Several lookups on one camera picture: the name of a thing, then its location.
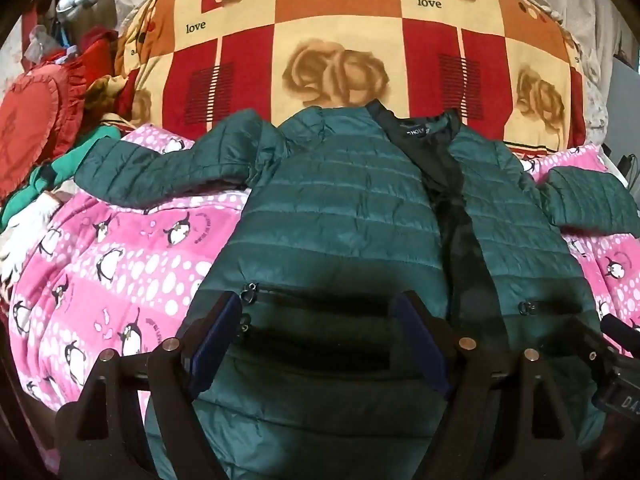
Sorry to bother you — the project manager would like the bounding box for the green puffer jacket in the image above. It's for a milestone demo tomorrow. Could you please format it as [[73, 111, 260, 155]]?
[[74, 100, 637, 480]]

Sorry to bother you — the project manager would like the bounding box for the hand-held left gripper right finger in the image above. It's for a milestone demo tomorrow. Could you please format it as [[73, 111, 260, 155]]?
[[392, 291, 598, 480]]

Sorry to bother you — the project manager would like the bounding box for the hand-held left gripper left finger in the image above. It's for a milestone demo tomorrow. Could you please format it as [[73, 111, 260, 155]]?
[[54, 292, 244, 480]]

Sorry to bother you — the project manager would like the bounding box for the red cloth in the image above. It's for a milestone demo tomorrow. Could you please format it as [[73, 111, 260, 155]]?
[[80, 27, 137, 121]]

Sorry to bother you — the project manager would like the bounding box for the red rose print blanket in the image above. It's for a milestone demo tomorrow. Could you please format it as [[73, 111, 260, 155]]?
[[114, 0, 588, 156]]

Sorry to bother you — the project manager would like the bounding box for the green garment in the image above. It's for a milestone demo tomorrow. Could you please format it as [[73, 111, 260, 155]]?
[[0, 125, 123, 231]]

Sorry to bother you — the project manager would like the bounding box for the white cloth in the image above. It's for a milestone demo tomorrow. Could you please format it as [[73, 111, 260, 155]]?
[[0, 194, 63, 286]]

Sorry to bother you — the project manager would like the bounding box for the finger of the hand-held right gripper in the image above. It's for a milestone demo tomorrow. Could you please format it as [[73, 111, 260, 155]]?
[[600, 314, 640, 347]]

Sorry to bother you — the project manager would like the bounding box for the grey patterned cloth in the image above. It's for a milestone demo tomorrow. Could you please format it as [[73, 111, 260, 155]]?
[[465, 0, 626, 146]]

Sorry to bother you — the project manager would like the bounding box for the pink penguin print blanket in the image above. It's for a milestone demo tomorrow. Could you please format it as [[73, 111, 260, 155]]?
[[7, 124, 640, 461]]

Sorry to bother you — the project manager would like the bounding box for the red heart-shaped pillow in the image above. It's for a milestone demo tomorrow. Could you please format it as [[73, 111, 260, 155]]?
[[0, 55, 93, 201]]

